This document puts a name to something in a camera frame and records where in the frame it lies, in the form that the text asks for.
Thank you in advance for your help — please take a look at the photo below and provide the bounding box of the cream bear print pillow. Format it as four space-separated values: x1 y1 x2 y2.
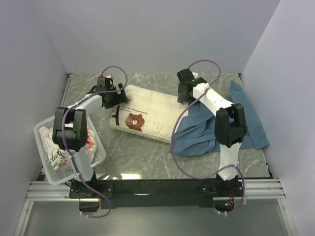
109 85 188 144

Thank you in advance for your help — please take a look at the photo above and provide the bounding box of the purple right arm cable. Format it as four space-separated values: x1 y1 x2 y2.
170 59 247 217

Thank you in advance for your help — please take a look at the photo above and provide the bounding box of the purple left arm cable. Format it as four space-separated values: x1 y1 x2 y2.
61 65 128 219

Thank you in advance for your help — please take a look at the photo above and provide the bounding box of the blue fabric pillowcase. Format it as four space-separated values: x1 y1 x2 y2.
170 81 270 157

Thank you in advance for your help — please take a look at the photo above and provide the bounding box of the white plastic laundry basket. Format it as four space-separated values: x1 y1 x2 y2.
33 116 106 185

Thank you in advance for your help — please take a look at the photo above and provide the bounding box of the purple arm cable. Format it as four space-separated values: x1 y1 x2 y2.
61 65 128 219
170 59 247 217

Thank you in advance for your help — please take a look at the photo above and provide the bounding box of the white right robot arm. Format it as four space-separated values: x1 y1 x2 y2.
177 68 247 196

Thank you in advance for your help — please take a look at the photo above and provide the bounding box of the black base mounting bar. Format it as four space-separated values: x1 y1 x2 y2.
69 178 244 209

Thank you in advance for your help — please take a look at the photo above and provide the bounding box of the white printed cloth in basket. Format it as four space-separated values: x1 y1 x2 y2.
39 127 97 170

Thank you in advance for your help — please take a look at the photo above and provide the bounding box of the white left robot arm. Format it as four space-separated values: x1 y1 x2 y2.
52 76 128 198

